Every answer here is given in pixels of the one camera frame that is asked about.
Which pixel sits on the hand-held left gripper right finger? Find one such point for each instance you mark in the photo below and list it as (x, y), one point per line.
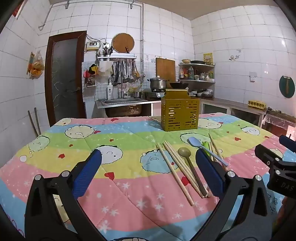
(210, 172)

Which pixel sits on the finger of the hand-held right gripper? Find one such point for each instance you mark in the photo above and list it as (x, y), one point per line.
(266, 154)
(288, 141)

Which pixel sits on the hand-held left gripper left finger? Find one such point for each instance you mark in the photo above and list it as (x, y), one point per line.
(89, 171)

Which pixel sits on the wooden chopstick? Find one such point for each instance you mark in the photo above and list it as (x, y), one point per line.
(214, 143)
(176, 154)
(172, 154)
(211, 150)
(175, 175)

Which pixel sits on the green frog utensil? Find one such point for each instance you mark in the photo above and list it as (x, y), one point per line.
(205, 144)

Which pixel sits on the light blue plastic spoon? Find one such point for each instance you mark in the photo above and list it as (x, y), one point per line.
(193, 140)

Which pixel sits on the yellow perforated utensil holder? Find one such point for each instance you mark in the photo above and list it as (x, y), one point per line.
(179, 113)

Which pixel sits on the row of hanging kitchen utensils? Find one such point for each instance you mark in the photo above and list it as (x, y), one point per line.
(126, 71)

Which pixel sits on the side table with plastic cover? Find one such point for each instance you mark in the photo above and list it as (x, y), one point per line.
(279, 118)

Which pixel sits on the colourful cartoon printed blanket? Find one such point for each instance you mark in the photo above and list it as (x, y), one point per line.
(129, 176)

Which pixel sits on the yellow egg carton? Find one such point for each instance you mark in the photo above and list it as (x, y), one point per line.
(256, 104)

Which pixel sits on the steel kitchen counter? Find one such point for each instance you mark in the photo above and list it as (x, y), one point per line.
(231, 104)

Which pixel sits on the steel sink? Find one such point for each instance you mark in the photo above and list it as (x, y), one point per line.
(124, 104)

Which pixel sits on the white soap bottle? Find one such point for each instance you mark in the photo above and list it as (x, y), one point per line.
(109, 92)

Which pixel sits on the steel faucet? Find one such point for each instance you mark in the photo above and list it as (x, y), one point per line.
(122, 89)

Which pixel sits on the small hanging picture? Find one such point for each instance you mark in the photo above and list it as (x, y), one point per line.
(90, 82)

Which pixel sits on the small steel pot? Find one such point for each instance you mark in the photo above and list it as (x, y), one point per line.
(137, 94)

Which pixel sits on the corner shelf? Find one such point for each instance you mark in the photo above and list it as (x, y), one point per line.
(196, 81)

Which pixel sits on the black wok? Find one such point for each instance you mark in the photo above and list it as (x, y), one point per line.
(179, 85)

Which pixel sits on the brown door with frosted glass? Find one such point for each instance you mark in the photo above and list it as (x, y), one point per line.
(64, 81)

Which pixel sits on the steel kettle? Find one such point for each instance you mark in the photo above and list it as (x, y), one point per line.
(202, 76)

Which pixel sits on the gas stove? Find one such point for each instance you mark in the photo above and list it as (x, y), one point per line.
(152, 93)

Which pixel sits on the oil bottle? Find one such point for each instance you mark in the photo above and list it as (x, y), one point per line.
(190, 73)

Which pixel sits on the yellow and black hanging toy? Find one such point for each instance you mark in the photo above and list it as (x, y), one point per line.
(93, 68)

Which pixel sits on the steel pot with lid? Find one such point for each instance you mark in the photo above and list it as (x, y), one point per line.
(157, 83)

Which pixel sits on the white hanging cloth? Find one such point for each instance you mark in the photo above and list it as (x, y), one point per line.
(105, 68)

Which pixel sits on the rectangular wooden cutting board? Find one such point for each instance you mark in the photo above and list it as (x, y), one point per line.
(165, 69)

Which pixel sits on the white bowl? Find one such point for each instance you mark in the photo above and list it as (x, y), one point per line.
(186, 61)

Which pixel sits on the hanging plastic bag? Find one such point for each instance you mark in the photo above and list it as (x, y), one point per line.
(37, 67)

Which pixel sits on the utensil cup with knives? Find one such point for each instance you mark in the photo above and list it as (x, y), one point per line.
(107, 51)

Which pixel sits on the round wooden cutting board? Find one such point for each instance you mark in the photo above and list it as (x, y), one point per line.
(122, 42)

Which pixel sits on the thin stick leaning on wall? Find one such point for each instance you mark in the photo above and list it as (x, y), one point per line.
(32, 124)
(37, 120)

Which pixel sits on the white wall socket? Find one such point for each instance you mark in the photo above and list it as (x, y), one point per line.
(252, 76)

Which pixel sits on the yellow wall poster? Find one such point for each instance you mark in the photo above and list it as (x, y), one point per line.
(208, 58)

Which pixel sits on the metal wall rack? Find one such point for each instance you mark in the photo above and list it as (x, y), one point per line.
(116, 57)

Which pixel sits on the white wall control box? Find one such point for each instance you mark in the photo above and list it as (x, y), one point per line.
(93, 46)

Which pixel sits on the vertical white wall pipe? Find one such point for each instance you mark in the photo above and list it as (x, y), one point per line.
(142, 41)

